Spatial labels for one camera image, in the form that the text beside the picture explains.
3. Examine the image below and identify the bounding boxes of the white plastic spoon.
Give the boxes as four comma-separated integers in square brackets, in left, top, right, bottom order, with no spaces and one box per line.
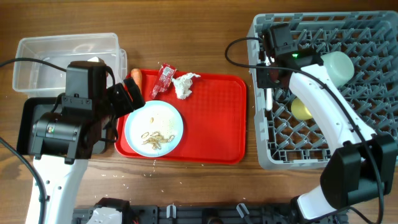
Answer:
[265,88,273,111]

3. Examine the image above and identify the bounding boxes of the yellow plastic cup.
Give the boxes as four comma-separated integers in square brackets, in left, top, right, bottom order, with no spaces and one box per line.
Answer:
[290,98,313,120]

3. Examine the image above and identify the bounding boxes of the mint green bowl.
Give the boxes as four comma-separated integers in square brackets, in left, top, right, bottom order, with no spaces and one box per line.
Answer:
[321,51,354,88]

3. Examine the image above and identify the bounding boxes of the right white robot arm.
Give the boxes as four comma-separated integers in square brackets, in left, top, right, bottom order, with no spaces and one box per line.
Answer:
[256,24,397,221]

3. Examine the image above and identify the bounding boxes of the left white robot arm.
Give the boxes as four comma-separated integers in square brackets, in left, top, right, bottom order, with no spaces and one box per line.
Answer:
[1,61,145,223]

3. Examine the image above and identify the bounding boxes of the grey dishwasher rack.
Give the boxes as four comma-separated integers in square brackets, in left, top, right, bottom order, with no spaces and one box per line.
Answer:
[247,11,397,170]

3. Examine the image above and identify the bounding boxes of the orange carrot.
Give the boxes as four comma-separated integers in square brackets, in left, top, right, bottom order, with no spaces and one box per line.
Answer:
[130,68,142,93]

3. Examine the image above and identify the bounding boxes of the red snack wrapper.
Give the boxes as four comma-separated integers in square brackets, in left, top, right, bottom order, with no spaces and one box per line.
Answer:
[150,63,177,100]

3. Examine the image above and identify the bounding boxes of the light blue plate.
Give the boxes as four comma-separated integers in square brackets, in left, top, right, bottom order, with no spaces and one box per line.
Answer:
[123,100,184,157]

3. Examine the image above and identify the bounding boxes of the crumpled white napkin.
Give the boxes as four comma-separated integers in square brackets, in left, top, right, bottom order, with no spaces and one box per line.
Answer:
[172,73,200,100]

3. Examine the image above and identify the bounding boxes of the food scraps on plate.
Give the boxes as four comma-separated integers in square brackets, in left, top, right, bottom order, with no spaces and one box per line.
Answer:
[141,117,176,150]

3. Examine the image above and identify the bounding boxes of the red serving tray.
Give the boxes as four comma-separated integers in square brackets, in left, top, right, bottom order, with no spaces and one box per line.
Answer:
[114,68,248,165]

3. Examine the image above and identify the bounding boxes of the black plastic tray bin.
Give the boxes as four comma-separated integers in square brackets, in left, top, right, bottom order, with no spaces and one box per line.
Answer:
[17,93,113,163]

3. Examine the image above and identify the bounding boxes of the clear plastic bin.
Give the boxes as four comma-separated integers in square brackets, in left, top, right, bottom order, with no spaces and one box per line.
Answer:
[12,32,128,101]

